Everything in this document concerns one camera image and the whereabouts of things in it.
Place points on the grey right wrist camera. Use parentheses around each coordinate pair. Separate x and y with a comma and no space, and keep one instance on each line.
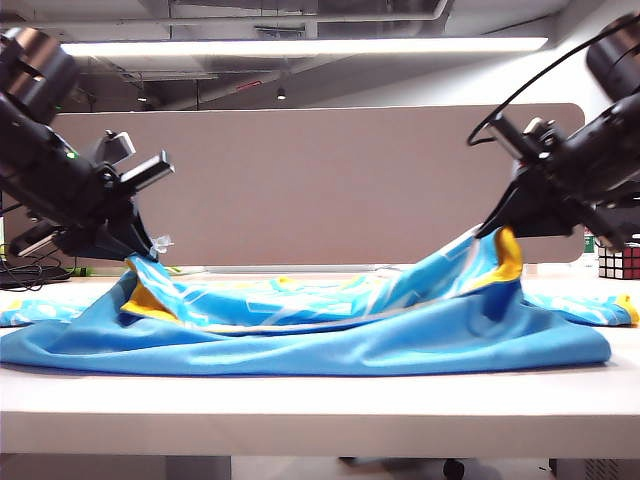
(545,132)

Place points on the flat black desk object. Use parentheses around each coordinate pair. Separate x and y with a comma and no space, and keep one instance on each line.
(45,275)

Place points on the long ceiling light strip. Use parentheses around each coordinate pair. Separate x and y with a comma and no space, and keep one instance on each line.
(300,46)

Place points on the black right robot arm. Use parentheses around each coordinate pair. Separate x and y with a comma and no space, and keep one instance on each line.
(615,140)

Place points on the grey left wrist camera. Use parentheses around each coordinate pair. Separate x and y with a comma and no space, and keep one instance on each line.
(116,147)

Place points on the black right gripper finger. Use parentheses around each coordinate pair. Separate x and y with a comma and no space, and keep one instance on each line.
(507,205)
(545,225)

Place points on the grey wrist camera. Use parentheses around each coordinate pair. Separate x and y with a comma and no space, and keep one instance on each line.
(116,147)
(545,132)

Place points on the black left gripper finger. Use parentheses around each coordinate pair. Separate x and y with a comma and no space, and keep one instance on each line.
(141,230)
(100,247)

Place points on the rubik's cube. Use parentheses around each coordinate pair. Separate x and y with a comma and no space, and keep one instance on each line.
(620,260)

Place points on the clear bottle with green label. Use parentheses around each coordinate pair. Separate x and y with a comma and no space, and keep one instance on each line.
(590,252)

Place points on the brown grey desk divider panel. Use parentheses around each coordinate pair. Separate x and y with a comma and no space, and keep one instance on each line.
(325,185)

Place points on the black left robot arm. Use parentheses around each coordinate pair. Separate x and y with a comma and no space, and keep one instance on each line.
(35,150)

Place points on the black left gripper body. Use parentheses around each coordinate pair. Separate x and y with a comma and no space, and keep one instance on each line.
(117,200)

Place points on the green item behind divider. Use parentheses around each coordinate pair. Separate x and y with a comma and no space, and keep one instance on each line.
(84,272)

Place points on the blue white yellow soccer jersey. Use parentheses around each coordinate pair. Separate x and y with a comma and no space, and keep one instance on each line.
(310,345)

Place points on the black chair wheel base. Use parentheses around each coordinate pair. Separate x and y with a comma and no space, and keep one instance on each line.
(452,469)

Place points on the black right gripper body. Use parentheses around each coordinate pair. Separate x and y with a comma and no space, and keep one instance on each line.
(555,175)

